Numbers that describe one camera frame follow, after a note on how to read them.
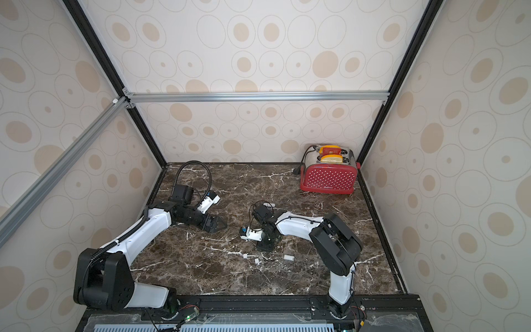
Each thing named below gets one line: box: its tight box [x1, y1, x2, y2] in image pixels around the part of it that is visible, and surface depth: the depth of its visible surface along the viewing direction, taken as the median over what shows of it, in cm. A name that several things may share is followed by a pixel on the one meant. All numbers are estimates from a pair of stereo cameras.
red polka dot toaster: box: [300, 145, 361, 196], surface depth 102 cm
